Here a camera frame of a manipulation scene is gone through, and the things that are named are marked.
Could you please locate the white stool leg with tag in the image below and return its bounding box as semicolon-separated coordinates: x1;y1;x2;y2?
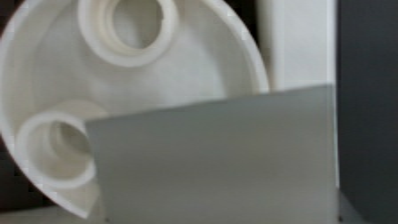
88;85;344;224

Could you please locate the white round stool seat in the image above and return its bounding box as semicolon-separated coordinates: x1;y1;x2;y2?
0;0;269;218

